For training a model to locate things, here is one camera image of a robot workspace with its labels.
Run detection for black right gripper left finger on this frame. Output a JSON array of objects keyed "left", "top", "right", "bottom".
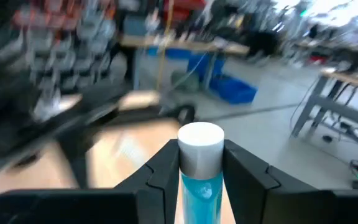
[{"left": 0, "top": 139, "right": 180, "bottom": 224}]

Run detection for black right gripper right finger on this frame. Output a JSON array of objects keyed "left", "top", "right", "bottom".
[{"left": 222, "top": 139, "right": 358, "bottom": 224}]

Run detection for blue mouthwash bottle white cap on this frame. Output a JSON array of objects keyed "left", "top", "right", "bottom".
[{"left": 177, "top": 121, "right": 226, "bottom": 224}]

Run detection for grey metal leg table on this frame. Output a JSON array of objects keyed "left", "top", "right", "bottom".
[{"left": 290, "top": 67, "right": 358, "bottom": 147}]

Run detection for blue plastic bin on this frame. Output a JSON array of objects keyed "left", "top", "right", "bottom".
[{"left": 209, "top": 74, "right": 258, "bottom": 105}]

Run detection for shelf with grey bins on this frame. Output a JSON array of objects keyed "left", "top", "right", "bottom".
[{"left": 0, "top": 0, "right": 117, "bottom": 94}]

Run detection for wooden top workbench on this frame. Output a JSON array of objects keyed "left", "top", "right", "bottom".
[{"left": 119, "top": 33, "right": 250, "bottom": 56}]

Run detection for black aluminium table frame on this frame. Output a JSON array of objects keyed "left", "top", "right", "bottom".
[{"left": 0, "top": 93, "right": 197, "bottom": 190}]

